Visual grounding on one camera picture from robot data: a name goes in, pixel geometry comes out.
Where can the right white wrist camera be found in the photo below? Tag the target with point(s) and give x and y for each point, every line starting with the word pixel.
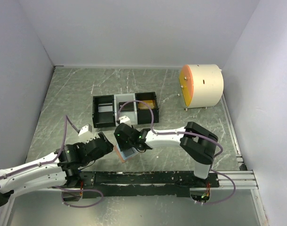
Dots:
pixel 125 119

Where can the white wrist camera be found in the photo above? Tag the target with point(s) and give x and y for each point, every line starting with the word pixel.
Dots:
pixel 86 132
pixel 125 119

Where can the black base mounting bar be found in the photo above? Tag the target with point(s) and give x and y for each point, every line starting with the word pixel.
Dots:
pixel 142 183

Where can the orange leather card holder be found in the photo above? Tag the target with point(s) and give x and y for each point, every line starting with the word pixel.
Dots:
pixel 126 154

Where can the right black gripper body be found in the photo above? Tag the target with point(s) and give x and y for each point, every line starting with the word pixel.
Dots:
pixel 124 144

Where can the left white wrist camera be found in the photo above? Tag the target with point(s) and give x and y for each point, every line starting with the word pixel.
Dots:
pixel 86 132

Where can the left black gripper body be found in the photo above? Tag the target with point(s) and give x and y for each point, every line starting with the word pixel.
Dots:
pixel 109 149

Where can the cream cylinder with orange lid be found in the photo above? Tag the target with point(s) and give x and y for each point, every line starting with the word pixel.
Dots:
pixel 201 86

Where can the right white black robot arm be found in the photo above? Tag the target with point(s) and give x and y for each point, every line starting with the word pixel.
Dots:
pixel 199 143

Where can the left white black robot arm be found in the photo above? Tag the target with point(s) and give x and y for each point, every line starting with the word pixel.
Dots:
pixel 59 168

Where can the black white three-compartment tray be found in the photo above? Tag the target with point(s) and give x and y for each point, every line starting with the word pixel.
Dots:
pixel 136 106

